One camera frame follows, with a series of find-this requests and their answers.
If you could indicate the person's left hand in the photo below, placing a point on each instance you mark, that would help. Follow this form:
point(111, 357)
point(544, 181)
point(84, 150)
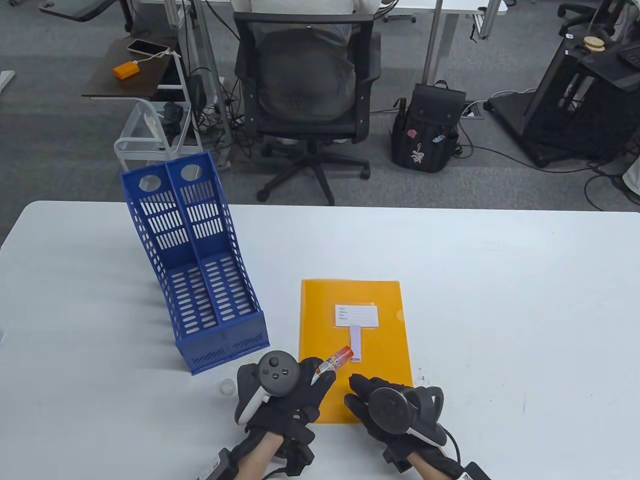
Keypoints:
point(305, 395)

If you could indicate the person's right hand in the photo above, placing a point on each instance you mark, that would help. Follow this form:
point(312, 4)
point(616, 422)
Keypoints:
point(360, 411)

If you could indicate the pink glue stick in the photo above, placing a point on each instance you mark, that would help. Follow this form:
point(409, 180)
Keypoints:
point(334, 364)

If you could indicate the orange L-shaped folder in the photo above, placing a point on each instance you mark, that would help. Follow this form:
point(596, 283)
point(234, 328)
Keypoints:
point(385, 350)

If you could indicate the lavender sticky note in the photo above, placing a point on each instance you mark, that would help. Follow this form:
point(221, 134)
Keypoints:
point(355, 340)

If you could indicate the clear glue stick cap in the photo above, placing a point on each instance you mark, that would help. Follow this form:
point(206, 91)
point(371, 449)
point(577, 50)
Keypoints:
point(227, 386)

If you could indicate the person's left forearm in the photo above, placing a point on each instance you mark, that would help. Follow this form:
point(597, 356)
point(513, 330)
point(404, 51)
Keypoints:
point(257, 457)

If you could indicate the person's right forearm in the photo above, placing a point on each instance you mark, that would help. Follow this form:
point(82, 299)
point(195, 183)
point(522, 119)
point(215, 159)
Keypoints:
point(427, 467)

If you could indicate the black and white hand controller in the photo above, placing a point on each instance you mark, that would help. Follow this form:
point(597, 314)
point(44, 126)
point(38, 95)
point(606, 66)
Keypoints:
point(277, 372)
point(392, 410)

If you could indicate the white paper label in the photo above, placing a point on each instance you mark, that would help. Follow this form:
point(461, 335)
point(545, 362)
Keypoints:
point(356, 316)

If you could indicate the blue plastic file rack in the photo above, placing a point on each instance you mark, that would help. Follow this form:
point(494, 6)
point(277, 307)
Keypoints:
point(220, 342)

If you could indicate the black mesh office chair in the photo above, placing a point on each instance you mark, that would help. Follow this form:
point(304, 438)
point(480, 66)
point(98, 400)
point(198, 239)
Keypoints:
point(310, 127)

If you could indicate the white rolling cart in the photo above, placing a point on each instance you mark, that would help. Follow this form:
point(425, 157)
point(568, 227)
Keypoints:
point(140, 152)

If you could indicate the black backpack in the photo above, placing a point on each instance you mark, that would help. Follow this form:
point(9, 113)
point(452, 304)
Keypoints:
point(430, 125)

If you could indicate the black handheld device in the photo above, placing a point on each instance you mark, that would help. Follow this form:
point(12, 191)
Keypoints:
point(172, 117)

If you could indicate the floor power outlet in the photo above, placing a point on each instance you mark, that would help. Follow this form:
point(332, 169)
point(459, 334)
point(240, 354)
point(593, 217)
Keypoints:
point(473, 110)

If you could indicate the black equipment stand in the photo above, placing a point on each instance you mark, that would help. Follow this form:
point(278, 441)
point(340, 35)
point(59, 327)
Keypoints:
point(565, 115)

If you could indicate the orange power bank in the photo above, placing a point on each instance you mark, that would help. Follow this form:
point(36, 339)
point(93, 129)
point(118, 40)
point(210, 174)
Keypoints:
point(125, 70)

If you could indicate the brown side table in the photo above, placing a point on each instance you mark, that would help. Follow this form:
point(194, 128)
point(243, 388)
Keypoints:
point(107, 80)

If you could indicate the white desk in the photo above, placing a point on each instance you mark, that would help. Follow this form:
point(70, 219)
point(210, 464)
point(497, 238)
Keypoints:
point(434, 40)

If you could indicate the white smartphone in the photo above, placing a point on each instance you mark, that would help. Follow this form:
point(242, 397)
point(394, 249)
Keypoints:
point(147, 47)

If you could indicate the white desk foot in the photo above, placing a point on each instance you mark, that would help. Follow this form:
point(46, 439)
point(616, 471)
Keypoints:
point(5, 80)

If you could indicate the round wooden spool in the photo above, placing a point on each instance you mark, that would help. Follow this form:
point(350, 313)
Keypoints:
point(595, 43)

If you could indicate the dark grey chair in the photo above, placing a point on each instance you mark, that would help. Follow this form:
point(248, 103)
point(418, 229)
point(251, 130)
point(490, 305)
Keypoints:
point(85, 10)

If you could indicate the black swivel chair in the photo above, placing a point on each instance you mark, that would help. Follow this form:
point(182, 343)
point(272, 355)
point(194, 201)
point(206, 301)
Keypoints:
point(580, 12)

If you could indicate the black wrist camera unit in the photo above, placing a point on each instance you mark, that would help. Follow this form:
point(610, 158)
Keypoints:
point(475, 472)
point(215, 465)

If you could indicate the grey metal desk frame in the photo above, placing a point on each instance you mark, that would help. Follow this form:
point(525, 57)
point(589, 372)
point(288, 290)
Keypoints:
point(212, 75)

